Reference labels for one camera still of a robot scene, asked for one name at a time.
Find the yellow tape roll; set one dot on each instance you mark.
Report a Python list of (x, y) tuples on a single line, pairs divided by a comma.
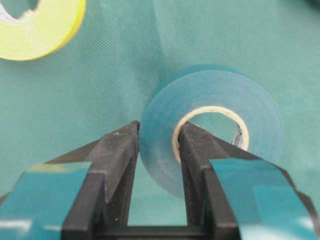
[(39, 32)]

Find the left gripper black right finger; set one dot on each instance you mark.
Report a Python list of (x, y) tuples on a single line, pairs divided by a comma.
[(237, 195)]

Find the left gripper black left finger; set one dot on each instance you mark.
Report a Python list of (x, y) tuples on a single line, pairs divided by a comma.
[(65, 198)]

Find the green tape roll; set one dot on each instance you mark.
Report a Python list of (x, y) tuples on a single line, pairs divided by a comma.
[(198, 89)]

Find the green table cloth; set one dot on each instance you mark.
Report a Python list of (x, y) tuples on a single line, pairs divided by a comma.
[(103, 78)]

